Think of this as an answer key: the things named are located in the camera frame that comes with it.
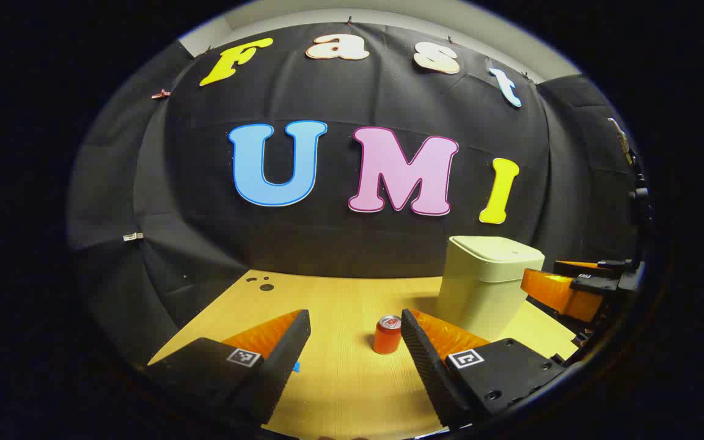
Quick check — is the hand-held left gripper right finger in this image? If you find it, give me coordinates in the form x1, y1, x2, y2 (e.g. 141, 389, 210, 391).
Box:
400, 308, 567, 428

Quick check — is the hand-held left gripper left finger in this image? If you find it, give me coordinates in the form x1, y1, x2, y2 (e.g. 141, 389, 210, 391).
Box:
147, 309, 312, 427

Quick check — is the orange pop can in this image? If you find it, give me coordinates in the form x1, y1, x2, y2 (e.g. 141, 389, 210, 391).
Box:
373, 315, 403, 356

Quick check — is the pale green garbage bin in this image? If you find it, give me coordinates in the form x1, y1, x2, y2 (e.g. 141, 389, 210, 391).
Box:
434, 235, 546, 343

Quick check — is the wooden desktop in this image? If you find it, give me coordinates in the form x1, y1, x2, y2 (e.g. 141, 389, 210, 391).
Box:
147, 269, 580, 440

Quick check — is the black backdrop cloth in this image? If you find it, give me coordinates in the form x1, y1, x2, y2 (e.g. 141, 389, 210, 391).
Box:
66, 21, 649, 367

